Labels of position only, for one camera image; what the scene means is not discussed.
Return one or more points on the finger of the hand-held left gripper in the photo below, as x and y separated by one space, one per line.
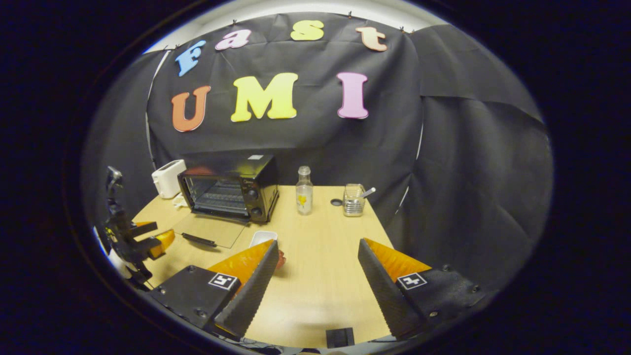
145 229
160 244

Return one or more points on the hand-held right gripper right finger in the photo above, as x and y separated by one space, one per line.
384 296

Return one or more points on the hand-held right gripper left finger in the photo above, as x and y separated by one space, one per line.
251 296

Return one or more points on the red meat slice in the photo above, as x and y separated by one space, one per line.
281 259

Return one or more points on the black electric oven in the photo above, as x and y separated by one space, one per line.
261 182

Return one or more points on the white food dish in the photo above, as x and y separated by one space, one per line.
263 236

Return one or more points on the white toaster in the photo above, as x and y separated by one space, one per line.
167 180

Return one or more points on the black bottle cap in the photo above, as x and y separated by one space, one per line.
336 202

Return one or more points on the metal spoon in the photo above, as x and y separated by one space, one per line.
369 191

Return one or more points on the clear glass bottle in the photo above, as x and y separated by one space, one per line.
304 197

